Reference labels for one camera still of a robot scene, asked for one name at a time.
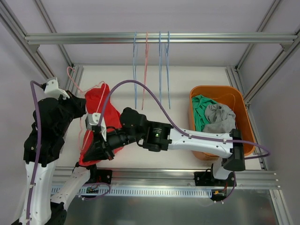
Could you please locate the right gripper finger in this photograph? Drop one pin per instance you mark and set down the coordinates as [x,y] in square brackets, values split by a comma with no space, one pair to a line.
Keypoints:
[97,146]
[94,155]

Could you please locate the slotted cable duct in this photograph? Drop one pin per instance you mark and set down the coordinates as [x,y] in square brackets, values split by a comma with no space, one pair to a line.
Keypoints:
[145,191]

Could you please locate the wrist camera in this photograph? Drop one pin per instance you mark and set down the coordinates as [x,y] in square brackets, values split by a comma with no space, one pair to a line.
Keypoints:
[92,123]
[51,89]

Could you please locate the aluminium hanging rail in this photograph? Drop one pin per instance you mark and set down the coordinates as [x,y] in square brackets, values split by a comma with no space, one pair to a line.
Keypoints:
[151,38]

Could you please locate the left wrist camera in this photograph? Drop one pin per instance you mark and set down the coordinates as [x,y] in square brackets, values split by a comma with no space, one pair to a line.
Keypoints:
[51,89]

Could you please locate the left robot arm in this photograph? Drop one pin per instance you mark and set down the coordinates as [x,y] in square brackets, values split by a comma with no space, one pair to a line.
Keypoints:
[41,153]

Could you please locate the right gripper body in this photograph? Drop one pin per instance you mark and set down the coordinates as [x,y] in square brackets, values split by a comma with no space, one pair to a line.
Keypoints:
[104,147]

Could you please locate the pink hanger with green top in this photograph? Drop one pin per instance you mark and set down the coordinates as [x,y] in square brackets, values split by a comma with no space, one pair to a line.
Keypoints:
[145,67]

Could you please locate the blue hanger with white top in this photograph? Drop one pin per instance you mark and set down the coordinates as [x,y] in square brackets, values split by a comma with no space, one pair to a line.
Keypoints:
[160,67]

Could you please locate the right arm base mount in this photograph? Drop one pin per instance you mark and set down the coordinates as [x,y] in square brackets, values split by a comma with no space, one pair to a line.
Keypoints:
[202,178]

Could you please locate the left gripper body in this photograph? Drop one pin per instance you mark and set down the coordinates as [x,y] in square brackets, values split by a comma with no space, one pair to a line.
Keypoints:
[76,104]

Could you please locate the green tank top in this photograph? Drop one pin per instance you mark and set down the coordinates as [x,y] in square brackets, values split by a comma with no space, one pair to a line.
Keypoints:
[199,105]

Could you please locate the blue hanger with black top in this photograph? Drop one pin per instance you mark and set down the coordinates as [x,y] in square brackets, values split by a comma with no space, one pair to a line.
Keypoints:
[167,68]

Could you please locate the red tank top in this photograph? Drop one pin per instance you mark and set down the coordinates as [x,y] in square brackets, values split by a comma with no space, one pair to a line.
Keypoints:
[95,104]

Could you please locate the grey tank top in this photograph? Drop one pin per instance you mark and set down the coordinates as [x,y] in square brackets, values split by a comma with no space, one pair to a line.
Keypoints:
[221,119]

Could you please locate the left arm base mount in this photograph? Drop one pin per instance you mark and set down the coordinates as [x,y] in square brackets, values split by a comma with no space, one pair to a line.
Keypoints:
[101,176]

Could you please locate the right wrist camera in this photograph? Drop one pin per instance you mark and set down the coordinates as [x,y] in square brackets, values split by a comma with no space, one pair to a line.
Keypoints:
[92,123]

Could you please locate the blue hanger with grey top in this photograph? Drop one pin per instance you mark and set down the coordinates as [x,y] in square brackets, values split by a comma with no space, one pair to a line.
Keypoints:
[134,66]

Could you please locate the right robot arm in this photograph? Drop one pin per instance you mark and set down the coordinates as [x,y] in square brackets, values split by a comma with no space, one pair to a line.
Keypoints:
[157,136]

